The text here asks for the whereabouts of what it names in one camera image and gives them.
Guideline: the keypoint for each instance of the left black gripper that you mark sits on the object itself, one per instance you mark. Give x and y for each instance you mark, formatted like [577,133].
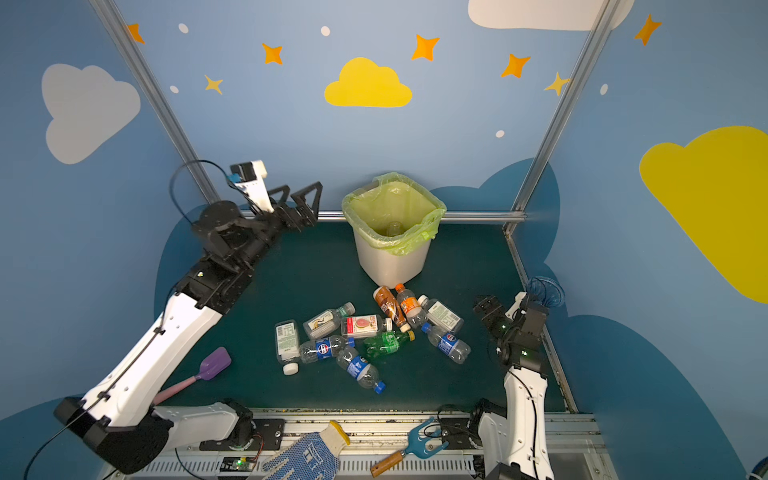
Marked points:
[285,215]

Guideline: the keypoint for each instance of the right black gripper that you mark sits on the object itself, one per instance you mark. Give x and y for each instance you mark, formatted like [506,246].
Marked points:
[491,309]

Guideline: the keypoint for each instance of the pepsi bottle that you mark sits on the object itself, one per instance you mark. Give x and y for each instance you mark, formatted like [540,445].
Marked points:
[448,343]
[324,348]

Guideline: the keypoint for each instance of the clear bottle green cap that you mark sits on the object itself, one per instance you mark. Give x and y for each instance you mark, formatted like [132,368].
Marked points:
[326,322]

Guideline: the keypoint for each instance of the clear bottle blue label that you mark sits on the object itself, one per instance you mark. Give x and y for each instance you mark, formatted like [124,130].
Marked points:
[394,228]

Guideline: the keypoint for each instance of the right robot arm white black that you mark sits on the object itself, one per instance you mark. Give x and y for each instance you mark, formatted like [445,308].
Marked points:
[513,437]

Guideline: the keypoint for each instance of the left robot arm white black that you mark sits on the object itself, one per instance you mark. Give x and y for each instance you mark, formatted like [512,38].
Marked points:
[119,419]

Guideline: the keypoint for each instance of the green bin liner bag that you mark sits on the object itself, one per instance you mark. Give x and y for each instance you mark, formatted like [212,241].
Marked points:
[394,197]

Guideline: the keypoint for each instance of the white trash bin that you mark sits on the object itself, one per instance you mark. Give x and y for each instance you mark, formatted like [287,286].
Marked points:
[387,269]

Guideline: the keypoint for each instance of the purple blue glass vase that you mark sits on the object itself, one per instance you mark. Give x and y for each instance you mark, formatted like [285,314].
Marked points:
[546,291]

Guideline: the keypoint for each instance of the bottle orange cap orange label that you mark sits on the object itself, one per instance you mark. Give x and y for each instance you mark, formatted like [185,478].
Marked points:
[410,306]

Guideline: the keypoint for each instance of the brown tea bottle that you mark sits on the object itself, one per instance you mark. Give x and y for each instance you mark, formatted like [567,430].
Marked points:
[390,307]

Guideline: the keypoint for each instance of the green soda bottle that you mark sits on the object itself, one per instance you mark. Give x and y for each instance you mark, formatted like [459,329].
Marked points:
[386,343]

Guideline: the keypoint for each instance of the bottle red pink label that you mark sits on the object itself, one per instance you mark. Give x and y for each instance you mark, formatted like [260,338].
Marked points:
[360,327]

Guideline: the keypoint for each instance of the clear bottle blue cap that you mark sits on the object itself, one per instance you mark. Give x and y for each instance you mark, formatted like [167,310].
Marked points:
[360,369]

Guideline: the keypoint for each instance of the right circuit board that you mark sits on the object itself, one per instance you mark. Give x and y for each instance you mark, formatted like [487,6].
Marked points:
[479,467]

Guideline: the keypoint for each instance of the circuit board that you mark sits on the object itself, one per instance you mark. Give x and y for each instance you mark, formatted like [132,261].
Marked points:
[244,465]
[479,467]

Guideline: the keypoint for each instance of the blue garden hand rake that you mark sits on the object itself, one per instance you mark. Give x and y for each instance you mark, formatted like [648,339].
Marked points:
[424,441]

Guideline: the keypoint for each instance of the purple pink toy shovel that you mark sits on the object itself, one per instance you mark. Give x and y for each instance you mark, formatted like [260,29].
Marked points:
[210,367]

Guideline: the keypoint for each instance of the blue white work glove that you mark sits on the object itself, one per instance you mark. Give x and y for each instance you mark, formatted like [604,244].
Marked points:
[314,456]

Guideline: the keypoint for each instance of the left circuit board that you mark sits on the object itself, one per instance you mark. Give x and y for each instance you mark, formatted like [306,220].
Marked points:
[244,465]

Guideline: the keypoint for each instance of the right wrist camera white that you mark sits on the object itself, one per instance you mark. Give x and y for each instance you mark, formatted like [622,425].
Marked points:
[517,310]

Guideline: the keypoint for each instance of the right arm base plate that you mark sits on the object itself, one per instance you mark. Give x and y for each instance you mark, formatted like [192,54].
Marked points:
[455,433]

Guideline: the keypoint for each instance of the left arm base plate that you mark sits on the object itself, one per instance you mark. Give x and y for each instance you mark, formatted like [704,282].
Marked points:
[264,435]

